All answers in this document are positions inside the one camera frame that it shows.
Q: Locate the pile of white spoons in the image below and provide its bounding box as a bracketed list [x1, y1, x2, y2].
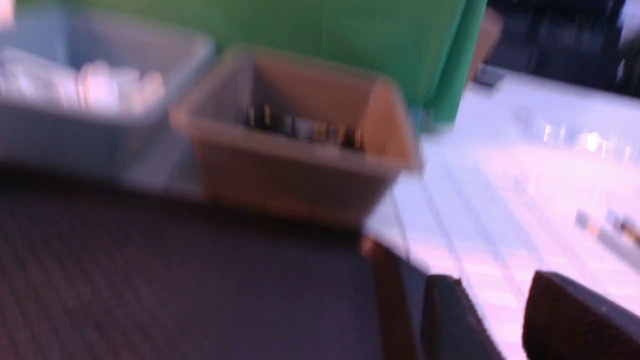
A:
[1, 47, 166, 114]

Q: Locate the pile of black chopsticks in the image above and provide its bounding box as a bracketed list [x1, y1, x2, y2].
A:
[241, 103, 365, 152]

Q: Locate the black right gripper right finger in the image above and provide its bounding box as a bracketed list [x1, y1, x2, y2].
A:
[522, 270, 640, 360]

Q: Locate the brown plastic bin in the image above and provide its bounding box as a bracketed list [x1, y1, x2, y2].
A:
[169, 45, 423, 228]

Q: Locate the green cloth backdrop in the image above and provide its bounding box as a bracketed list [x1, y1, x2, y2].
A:
[15, 0, 488, 126]

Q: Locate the black serving tray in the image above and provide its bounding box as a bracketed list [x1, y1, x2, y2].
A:
[0, 166, 423, 360]

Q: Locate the blue plastic bin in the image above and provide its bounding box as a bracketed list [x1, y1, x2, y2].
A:
[1, 4, 217, 178]

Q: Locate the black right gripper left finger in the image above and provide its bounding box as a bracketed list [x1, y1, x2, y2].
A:
[422, 275, 504, 360]

